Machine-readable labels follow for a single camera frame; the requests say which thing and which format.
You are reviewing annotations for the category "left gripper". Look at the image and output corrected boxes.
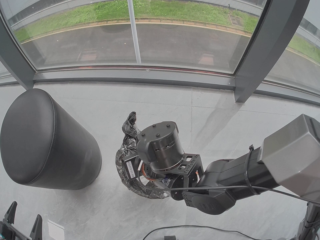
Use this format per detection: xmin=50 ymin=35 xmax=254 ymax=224
xmin=0 ymin=201 xmax=43 ymax=240

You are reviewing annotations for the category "black plastic bag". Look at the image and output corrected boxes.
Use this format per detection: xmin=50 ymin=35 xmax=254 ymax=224
xmin=115 ymin=111 xmax=172 ymax=200

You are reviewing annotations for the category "dark grey round chair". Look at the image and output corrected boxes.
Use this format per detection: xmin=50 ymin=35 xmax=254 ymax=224
xmin=0 ymin=88 xmax=103 ymax=191

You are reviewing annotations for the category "window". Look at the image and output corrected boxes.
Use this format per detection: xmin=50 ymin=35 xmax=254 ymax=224
xmin=0 ymin=0 xmax=320 ymax=104

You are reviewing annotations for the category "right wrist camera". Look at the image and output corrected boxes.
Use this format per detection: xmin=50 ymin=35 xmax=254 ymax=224
xmin=121 ymin=151 xmax=140 ymax=181

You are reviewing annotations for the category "black cable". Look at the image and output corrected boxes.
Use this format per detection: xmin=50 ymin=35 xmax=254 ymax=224
xmin=136 ymin=174 xmax=312 ymax=203
xmin=146 ymin=224 xmax=289 ymax=240

